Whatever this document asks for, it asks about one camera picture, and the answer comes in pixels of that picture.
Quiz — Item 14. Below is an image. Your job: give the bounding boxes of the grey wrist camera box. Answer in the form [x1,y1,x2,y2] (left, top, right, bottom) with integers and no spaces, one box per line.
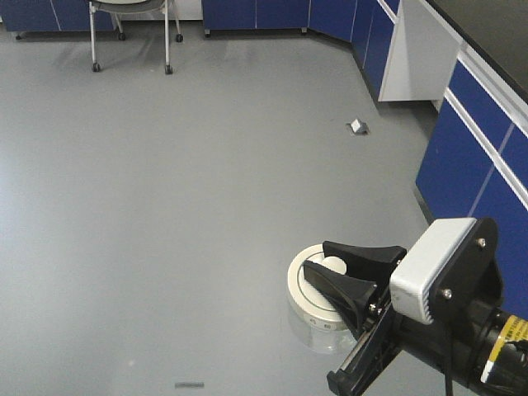
[389,218,476,325]

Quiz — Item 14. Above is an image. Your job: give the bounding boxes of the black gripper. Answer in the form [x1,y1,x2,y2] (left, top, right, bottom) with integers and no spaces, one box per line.
[302,241,453,395]

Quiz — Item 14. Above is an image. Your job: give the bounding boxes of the blue lab cabinets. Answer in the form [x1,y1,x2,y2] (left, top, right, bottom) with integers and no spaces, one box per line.
[0,0,528,323]

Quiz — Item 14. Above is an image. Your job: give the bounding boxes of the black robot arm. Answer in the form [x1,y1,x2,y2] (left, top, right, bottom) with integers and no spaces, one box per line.
[301,218,527,395]

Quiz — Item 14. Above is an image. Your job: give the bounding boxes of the grey floor socket box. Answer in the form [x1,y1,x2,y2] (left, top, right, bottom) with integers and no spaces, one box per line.
[348,119,369,135]

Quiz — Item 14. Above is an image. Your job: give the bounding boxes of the rolling office chair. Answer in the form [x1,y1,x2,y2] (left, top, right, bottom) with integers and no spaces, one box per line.
[87,0,184,75]

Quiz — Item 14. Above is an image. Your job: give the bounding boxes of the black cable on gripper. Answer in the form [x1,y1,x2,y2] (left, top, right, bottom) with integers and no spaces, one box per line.
[441,325,455,396]

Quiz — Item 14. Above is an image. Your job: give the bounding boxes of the glass jar with white lid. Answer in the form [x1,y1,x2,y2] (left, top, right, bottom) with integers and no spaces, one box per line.
[286,244,356,355]

